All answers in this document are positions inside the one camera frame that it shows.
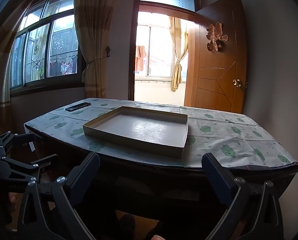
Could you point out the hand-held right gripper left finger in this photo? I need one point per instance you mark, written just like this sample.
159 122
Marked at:
85 177

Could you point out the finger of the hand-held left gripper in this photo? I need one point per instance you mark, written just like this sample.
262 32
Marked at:
23 138
48 160

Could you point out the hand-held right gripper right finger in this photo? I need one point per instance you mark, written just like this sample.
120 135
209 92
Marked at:
216 177

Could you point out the beige cardboard tray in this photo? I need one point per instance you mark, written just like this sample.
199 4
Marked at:
138 127

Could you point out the person's left hand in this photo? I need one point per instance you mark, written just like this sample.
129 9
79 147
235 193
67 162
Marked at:
11 201

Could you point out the table with patterned cloth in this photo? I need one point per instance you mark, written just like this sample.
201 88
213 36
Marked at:
226 135

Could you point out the dark wooden table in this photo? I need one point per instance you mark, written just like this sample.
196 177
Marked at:
164 180

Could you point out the black phone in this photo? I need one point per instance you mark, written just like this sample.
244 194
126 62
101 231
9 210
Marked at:
77 107

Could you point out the person's left foot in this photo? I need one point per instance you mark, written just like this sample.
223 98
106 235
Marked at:
123 226

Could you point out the person's foot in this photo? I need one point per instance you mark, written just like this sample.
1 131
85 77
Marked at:
159 237
123 226

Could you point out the laundry outside window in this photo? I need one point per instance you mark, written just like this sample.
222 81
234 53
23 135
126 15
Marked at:
63 67

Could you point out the person's right foot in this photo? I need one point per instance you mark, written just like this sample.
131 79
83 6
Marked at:
159 237

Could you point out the dark framed window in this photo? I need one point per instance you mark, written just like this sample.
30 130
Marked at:
38 55

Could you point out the brass door knob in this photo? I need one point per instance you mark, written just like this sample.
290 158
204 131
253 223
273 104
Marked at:
237 82

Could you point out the brown wooden door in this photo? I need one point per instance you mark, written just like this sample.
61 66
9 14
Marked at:
214 80

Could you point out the yellow window curtain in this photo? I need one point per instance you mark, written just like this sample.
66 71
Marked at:
93 30
3 30

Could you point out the yellow balcony curtain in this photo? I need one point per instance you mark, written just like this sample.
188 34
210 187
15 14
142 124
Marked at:
176 55

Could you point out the orange hanging laundry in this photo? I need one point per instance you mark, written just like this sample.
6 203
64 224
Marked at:
140 55

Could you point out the balcony window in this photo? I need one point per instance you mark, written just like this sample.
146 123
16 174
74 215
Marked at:
159 50

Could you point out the golden door ornament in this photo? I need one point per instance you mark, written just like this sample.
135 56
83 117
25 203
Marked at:
215 36

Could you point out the dark curtain wall hook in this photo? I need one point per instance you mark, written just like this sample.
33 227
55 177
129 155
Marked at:
108 50

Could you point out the brown door frame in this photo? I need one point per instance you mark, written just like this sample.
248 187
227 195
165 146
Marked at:
131 55

